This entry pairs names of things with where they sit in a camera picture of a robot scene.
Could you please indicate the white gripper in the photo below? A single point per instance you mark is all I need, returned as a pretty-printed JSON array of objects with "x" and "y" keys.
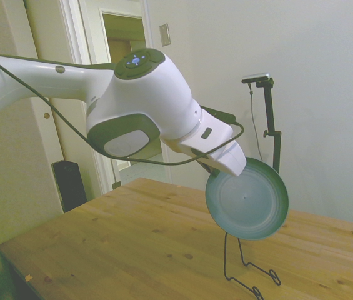
[{"x": 232, "y": 159}]

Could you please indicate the teal round plate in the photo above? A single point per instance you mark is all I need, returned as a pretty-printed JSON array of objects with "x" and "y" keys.
[{"x": 248, "y": 200}]

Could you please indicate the black tower appliance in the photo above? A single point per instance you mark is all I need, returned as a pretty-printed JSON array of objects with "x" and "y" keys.
[{"x": 70, "y": 187}]

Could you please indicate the brown hallway door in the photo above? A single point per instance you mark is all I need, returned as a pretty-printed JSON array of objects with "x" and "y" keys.
[{"x": 120, "y": 45}]

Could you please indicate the beige door panel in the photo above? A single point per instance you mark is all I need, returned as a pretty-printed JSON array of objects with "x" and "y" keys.
[{"x": 17, "y": 162}]

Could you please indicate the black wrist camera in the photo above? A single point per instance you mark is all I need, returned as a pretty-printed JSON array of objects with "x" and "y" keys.
[{"x": 218, "y": 114}]

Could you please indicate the black jointed bar camera stand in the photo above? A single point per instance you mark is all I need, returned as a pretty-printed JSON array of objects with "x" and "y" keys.
[{"x": 276, "y": 150}]

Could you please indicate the grey exterior camera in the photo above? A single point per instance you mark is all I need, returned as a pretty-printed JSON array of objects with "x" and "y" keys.
[{"x": 255, "y": 77}]

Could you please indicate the beige wall switch plate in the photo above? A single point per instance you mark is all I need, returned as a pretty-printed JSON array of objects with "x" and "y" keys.
[{"x": 164, "y": 35}]

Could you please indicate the white door frame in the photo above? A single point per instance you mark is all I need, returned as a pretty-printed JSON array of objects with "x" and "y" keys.
[{"x": 82, "y": 31}]

